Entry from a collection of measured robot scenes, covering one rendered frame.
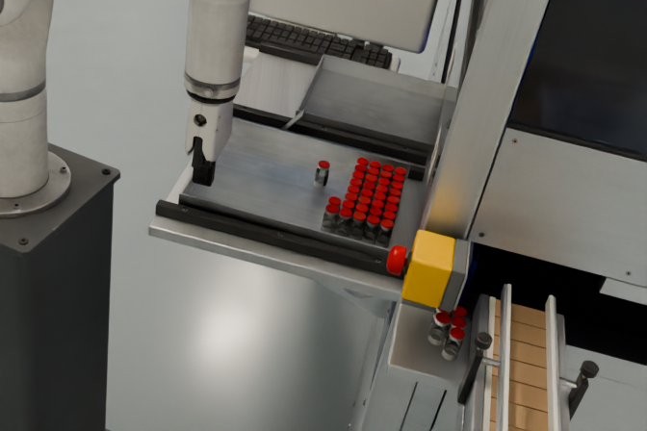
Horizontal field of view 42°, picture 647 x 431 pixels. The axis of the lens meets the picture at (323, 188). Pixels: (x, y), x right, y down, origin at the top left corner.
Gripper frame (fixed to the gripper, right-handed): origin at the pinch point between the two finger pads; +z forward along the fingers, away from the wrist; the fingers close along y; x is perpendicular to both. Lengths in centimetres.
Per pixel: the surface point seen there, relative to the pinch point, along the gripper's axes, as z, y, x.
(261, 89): 4.6, 38.4, 0.1
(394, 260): -7.8, -19.7, -32.4
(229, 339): 93, 54, 3
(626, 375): 8, -13, -70
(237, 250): 4.8, -11.1, -9.3
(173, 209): 2.4, -8.1, 2.0
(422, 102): 5, 50, -32
